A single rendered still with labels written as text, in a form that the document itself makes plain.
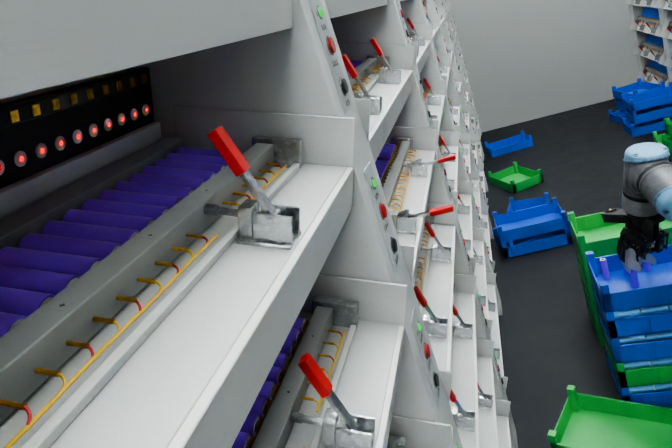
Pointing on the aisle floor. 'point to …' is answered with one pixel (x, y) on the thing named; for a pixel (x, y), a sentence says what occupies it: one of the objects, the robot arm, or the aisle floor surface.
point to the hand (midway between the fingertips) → (631, 266)
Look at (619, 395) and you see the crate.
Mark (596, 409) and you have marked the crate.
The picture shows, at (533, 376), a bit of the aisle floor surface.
